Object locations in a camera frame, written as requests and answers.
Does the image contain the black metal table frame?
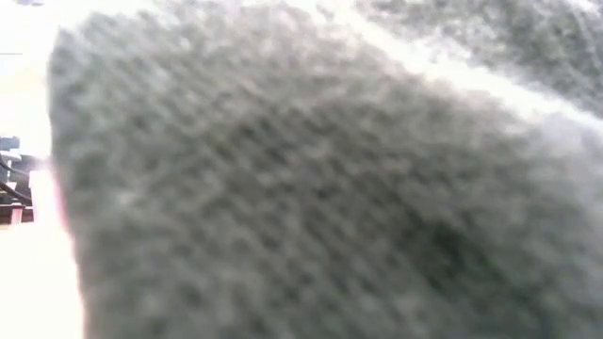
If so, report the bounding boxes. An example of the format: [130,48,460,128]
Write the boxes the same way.
[0,135,37,225]

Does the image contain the dark grey knit hat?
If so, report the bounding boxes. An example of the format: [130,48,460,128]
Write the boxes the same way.
[46,0,603,339]

